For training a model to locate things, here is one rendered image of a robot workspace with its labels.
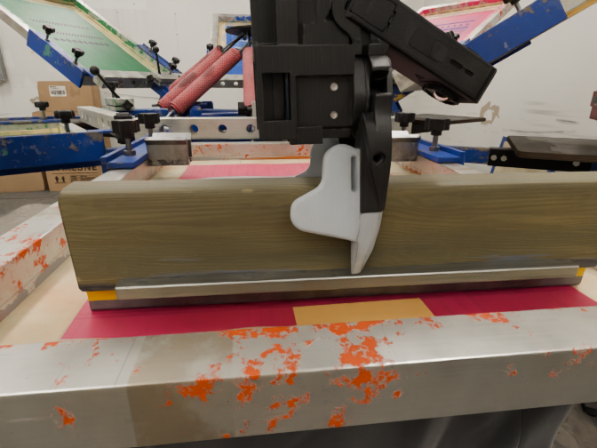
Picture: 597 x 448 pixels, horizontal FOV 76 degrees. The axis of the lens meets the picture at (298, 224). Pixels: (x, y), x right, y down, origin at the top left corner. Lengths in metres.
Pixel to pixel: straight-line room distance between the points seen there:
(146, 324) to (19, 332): 0.09
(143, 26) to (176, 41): 0.37
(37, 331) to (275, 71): 0.24
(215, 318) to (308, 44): 0.20
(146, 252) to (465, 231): 0.23
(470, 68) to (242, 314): 0.23
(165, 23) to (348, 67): 4.78
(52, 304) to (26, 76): 5.13
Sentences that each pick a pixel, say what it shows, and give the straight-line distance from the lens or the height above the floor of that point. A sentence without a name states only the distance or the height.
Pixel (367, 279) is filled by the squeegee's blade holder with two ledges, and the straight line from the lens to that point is 0.29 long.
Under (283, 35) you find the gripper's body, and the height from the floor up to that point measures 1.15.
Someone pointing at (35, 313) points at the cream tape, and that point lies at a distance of 0.36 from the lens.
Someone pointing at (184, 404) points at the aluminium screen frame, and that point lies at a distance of 0.20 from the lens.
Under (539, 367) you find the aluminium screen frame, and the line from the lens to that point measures 0.25.
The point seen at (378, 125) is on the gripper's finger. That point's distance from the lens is 0.23.
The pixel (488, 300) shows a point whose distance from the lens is 0.35.
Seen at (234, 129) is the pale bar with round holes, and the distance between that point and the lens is 0.97.
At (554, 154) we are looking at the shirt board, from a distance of 1.24.
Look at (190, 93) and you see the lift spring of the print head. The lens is 1.36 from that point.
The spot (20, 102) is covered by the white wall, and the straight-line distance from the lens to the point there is 5.51.
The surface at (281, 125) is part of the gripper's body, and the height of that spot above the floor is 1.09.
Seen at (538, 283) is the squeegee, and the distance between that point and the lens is 0.39.
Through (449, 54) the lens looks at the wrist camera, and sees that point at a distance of 0.28.
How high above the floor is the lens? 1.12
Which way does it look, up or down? 20 degrees down
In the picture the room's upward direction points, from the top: straight up
